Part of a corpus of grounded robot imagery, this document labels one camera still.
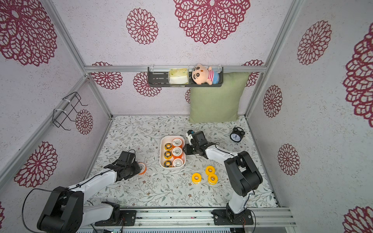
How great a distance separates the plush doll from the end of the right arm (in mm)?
351

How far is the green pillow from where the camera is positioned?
96cm

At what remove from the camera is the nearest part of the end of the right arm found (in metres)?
0.70

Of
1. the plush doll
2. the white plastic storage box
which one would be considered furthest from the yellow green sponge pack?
the white plastic storage box

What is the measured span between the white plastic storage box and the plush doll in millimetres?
396

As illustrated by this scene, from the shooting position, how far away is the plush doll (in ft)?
2.85

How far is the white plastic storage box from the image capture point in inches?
36.1

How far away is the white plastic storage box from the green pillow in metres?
0.23

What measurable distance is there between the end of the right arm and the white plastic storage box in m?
0.10
